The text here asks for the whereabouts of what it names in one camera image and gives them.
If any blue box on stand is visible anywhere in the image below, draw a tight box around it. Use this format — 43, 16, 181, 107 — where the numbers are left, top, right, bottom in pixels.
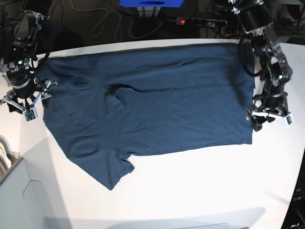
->
118, 0, 184, 8

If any grey bin at left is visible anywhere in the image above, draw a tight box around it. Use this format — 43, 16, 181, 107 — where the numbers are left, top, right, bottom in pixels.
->
0, 136, 72, 229

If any dark blue T-shirt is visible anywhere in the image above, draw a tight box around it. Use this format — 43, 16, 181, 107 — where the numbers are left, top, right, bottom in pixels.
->
38, 43, 254, 190

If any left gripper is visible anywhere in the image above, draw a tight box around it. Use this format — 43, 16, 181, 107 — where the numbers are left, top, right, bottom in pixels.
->
246, 92, 295, 132

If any grey cable on floor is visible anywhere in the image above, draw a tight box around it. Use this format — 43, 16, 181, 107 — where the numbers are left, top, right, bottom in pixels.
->
91, 0, 165, 40

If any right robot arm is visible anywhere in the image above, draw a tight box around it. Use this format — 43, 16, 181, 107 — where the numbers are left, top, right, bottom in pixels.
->
0, 10, 58, 122

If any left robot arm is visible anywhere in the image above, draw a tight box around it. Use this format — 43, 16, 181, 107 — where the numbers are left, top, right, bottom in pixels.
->
229, 0, 294, 132

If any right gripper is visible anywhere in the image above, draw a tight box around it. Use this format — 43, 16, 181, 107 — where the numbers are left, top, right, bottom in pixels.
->
0, 79, 58, 122

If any white power strip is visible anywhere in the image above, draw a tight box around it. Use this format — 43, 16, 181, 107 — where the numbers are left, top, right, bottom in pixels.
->
175, 17, 228, 29

